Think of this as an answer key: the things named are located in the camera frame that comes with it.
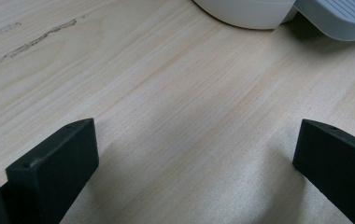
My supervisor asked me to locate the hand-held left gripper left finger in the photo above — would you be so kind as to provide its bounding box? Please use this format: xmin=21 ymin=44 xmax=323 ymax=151
xmin=0 ymin=118 xmax=100 ymax=224

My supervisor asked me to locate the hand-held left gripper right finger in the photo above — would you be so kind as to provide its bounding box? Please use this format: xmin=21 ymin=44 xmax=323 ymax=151
xmin=291 ymin=119 xmax=355 ymax=224

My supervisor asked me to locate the white bowl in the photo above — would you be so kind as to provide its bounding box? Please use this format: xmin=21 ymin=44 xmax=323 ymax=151
xmin=192 ymin=0 xmax=299 ymax=31

